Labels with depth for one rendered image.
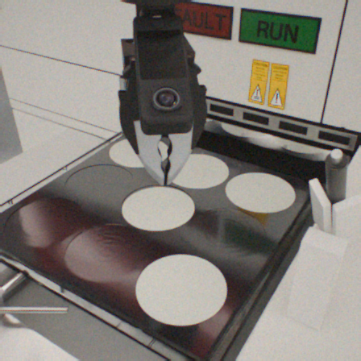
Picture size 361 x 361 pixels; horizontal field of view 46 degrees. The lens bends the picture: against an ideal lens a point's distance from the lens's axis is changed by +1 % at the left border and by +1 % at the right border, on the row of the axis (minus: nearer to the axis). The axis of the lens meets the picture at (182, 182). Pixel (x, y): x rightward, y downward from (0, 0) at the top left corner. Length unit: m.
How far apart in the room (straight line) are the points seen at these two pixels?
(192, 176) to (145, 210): 0.11
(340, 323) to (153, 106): 0.24
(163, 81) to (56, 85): 0.63
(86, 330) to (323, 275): 0.32
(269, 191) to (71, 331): 0.33
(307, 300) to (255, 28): 0.42
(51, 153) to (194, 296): 0.53
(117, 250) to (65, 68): 0.51
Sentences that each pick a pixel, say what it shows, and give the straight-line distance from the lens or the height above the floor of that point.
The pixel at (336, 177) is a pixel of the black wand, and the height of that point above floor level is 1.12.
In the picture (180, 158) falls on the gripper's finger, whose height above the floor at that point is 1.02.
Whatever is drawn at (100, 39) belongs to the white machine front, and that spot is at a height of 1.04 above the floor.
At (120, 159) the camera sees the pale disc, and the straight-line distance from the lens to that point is 0.70.
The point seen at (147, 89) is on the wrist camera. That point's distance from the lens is 0.36.
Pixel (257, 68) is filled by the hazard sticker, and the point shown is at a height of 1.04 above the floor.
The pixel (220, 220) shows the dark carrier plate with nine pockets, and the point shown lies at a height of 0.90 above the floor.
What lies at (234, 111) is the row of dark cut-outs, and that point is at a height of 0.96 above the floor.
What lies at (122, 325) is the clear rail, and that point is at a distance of 0.45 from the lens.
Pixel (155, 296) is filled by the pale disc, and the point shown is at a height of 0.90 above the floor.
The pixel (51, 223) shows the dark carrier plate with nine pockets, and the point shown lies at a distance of 0.59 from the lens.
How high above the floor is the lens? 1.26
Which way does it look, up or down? 34 degrees down
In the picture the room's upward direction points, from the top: straight up
